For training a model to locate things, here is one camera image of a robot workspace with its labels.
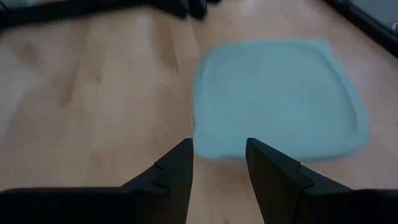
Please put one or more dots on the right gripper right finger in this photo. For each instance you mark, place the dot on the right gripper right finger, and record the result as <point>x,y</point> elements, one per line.
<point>280,193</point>

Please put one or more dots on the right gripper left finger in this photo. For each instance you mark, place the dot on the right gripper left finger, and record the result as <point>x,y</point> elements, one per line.
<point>164,193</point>

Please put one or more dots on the teal container lid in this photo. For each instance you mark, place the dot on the teal container lid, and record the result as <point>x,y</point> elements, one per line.
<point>273,99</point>

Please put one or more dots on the black aluminium rig frame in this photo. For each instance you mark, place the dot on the black aluminium rig frame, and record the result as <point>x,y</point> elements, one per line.
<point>93,7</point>

